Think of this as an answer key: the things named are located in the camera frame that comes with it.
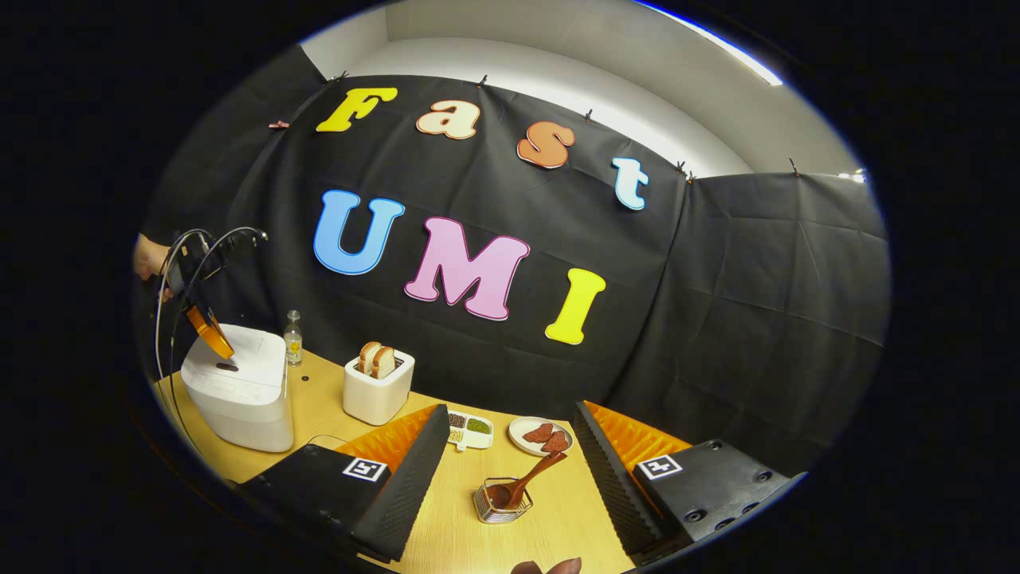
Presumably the white round plate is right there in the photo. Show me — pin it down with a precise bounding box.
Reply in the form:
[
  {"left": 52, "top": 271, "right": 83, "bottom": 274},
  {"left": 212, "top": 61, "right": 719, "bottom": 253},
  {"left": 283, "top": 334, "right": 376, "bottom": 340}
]
[{"left": 508, "top": 416, "right": 574, "bottom": 457}]

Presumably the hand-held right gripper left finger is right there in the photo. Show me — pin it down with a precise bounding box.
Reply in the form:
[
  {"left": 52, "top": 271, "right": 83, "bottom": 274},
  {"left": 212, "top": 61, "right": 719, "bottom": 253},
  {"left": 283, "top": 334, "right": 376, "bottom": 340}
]
[{"left": 239, "top": 404, "right": 451, "bottom": 563}]

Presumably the metal wire chopstick holder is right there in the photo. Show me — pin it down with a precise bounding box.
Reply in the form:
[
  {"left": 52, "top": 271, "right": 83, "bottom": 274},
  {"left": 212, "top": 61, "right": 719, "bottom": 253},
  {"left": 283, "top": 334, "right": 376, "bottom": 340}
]
[{"left": 473, "top": 477, "right": 534, "bottom": 525}]

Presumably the brown wooden spoon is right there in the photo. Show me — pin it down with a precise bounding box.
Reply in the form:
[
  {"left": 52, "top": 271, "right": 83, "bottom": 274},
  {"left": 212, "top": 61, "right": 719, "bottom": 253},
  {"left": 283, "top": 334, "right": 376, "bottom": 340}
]
[{"left": 485, "top": 451, "right": 568, "bottom": 511}]

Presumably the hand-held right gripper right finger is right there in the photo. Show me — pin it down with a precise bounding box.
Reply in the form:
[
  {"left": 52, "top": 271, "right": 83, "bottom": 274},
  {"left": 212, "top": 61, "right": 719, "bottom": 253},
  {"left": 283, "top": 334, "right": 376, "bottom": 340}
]
[{"left": 574, "top": 400, "right": 807, "bottom": 567}]

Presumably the white toaster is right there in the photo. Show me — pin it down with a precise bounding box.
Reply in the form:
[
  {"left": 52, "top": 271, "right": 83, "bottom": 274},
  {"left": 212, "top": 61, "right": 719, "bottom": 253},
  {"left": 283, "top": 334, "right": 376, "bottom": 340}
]
[{"left": 343, "top": 348, "right": 416, "bottom": 427}]

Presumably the white divided bean dish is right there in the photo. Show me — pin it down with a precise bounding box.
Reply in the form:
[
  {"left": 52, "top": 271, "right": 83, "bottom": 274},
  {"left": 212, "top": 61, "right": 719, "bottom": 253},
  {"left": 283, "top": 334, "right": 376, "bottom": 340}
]
[{"left": 446, "top": 411, "right": 494, "bottom": 452}]

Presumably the white rice cooker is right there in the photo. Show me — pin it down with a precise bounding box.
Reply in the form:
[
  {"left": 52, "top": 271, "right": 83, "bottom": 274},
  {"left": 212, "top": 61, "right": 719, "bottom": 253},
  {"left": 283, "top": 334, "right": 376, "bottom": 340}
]
[{"left": 181, "top": 323, "right": 294, "bottom": 453}]

